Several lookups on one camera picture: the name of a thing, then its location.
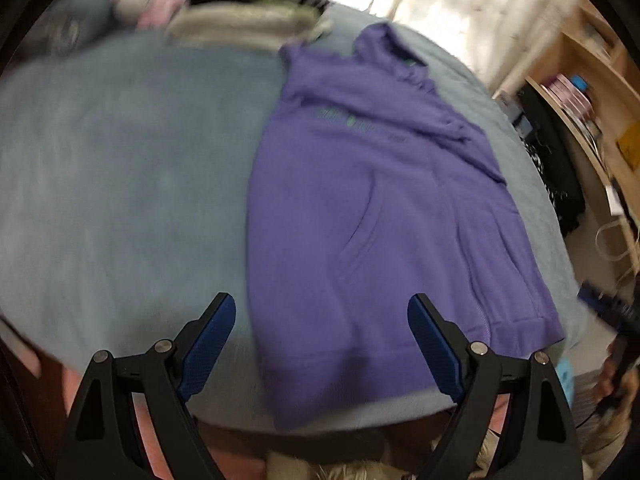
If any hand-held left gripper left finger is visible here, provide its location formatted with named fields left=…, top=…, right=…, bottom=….
left=65, top=292, right=237, bottom=480

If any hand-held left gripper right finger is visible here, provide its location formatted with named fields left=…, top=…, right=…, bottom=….
left=407, top=293, right=583, bottom=480

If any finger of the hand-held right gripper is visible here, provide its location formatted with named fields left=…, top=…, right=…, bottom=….
left=577, top=282, right=633, bottom=322

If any purple zip hoodie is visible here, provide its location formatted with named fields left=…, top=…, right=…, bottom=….
left=246, top=22, right=566, bottom=431

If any person's right forearm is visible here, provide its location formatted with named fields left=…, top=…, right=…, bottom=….
left=570, top=380, right=640, bottom=468

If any person's right hand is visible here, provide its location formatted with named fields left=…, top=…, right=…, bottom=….
left=597, top=357, right=621, bottom=397

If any pink cloth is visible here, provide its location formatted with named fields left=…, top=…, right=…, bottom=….
left=60, top=367, right=271, bottom=480

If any beige fluffy cloth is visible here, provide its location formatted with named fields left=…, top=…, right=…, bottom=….
left=265, top=432, right=506, bottom=480

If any black and white patterned cloth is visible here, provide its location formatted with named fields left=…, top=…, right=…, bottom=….
left=517, top=82, right=586, bottom=233

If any bed with grey-blue cover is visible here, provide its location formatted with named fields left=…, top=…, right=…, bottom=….
left=0, top=0, right=591, bottom=428

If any stack of pink boxes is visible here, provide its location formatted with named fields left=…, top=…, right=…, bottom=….
left=547, top=74, right=593, bottom=116

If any light wooden shelf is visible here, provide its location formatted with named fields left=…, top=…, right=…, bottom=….
left=492, top=0, right=640, bottom=281

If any white patterned curtain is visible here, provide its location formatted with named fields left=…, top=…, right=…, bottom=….
left=320, top=0, right=586, bottom=96

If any folded grey-blue quilt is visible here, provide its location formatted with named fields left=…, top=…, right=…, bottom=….
left=30, top=0, right=191, bottom=56

